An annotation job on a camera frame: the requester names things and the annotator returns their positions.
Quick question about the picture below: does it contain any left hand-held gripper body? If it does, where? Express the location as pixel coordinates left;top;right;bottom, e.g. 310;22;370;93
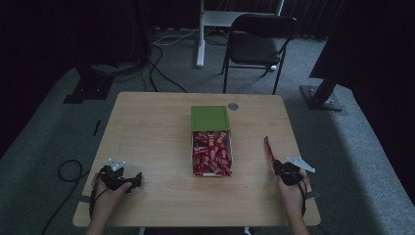
99;158;133;192

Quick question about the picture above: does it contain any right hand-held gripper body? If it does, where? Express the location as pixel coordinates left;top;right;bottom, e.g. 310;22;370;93
277;156;317;187

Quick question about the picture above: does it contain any single red snack bar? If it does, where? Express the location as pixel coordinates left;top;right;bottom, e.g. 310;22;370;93
262;135;277;165

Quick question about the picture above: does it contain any green box of red packets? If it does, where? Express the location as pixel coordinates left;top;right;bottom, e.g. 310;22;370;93
190;130;235;178

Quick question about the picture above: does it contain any pile of red snack packets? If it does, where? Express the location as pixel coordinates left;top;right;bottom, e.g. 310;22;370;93
192;130;234;177

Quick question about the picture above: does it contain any person's right hand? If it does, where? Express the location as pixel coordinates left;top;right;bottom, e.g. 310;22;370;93
276;172;311;220

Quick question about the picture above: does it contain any person's left hand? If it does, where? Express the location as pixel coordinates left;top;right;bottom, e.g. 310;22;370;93
93;177;133;224

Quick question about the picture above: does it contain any slanted black stand with base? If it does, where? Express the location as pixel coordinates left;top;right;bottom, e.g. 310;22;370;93
299;0;347;113

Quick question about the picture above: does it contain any black folding chair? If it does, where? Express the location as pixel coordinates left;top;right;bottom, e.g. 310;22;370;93
220;13;300;96

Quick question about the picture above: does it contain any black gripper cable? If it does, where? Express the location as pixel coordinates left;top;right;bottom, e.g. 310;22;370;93
40;159;106;235
295;175;309;217

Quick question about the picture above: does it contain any black stand with base plate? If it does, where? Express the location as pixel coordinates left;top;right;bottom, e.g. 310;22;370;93
63;64;115;105

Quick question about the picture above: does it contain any black floor cable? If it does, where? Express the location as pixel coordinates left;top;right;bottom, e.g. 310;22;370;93
139;43;189;94

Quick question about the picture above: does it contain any white floor cable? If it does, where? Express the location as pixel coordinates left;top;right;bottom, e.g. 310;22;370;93
152;26;201;47

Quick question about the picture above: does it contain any white desk frame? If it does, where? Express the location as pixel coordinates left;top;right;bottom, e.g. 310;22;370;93
195;0;286;69

